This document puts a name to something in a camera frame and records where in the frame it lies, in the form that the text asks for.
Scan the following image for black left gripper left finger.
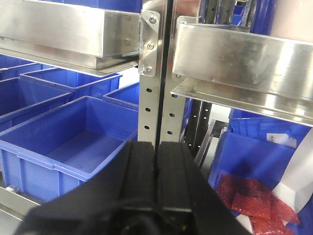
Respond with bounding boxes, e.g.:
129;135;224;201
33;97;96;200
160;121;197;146
14;141;156;235

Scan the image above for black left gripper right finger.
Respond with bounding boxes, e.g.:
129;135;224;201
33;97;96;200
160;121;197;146
156;141;250;235

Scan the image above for grey perforated shelf upright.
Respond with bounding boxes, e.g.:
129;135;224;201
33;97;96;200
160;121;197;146
138;0;192;149

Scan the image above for blue bin with red bags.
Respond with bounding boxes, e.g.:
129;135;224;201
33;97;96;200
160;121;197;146
207;131;313;235

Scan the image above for empty blue bin front left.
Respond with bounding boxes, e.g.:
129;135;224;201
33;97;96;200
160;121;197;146
0;96;138;202

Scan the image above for red bubble wrap bags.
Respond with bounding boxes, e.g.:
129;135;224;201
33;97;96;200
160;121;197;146
217;174;300;235

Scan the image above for white paper strip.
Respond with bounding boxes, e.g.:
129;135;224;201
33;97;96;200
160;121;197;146
232;128;313;235

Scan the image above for steel right shelf front rail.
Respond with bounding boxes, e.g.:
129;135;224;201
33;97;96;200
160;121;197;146
172;23;313;126

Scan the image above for steel shelf rail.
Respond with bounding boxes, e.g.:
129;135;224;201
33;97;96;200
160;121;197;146
0;0;140;77
172;23;313;126

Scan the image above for steel left shelf front rail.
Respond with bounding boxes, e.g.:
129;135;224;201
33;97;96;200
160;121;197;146
0;0;140;77

